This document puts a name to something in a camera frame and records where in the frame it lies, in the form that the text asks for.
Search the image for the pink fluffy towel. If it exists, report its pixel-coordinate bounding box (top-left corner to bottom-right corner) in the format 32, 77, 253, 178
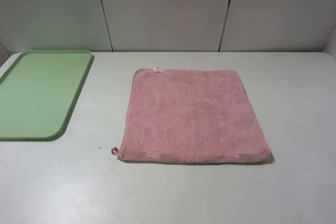
111, 69, 272, 164

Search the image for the white towel care label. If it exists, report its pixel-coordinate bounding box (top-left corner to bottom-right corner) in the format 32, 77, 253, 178
152, 67, 164, 73

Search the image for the green plastic tray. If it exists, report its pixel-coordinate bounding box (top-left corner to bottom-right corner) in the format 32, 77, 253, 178
1, 50, 94, 141

